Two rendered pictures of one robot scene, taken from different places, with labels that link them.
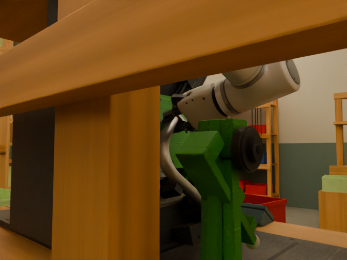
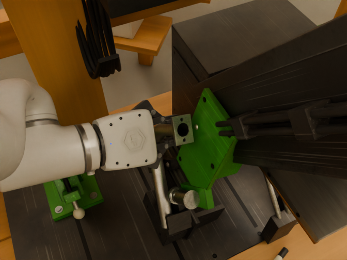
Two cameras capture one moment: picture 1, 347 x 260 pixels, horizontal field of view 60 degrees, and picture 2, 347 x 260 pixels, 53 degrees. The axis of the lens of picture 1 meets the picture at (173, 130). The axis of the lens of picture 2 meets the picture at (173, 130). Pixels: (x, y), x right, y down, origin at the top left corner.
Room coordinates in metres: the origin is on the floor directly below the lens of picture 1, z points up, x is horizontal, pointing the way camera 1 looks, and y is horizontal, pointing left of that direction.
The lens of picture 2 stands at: (0.93, -0.37, 1.73)
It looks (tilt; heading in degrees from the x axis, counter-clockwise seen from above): 54 degrees down; 113
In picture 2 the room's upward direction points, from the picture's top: straight up
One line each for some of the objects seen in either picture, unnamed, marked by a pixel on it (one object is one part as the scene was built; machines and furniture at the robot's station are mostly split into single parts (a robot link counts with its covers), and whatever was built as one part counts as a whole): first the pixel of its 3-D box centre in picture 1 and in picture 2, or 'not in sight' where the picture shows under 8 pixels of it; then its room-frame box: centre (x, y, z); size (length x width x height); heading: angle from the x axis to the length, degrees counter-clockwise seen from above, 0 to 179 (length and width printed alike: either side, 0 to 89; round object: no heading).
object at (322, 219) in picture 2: not in sight; (286, 144); (0.99, 0.11, 1.11); 0.39 x 0.16 x 0.03; 138
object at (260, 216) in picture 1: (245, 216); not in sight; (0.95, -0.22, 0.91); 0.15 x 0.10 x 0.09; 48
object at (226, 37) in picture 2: (67, 167); (236, 82); (0.83, 0.29, 1.07); 0.30 x 0.18 x 0.34; 48
